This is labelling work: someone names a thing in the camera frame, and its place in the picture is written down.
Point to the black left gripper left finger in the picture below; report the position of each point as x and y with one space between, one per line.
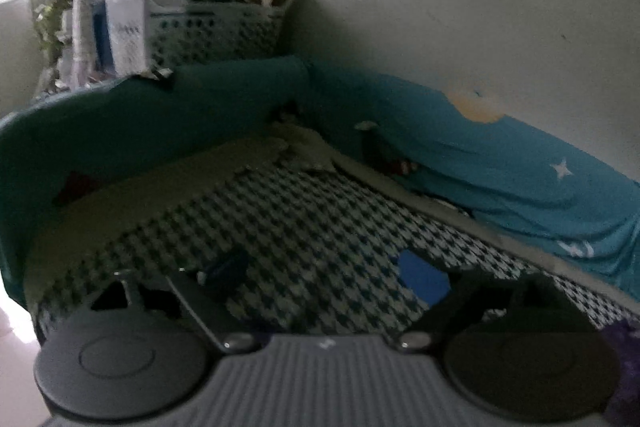
194 297

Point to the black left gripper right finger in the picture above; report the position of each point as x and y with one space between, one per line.
470 309

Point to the dark purple garment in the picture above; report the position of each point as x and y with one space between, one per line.
619 373

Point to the houndstooth bed sheet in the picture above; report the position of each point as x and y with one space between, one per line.
322 233

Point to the teal star pattern blanket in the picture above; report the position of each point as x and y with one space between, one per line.
515 177

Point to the teal padded headboard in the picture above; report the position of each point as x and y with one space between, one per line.
69 145

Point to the grey perforated plastic basket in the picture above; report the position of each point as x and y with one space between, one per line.
212 32

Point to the white perforated plastic bin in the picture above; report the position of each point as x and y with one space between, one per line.
128 28

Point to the green potted plant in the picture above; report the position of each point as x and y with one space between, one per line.
49 28

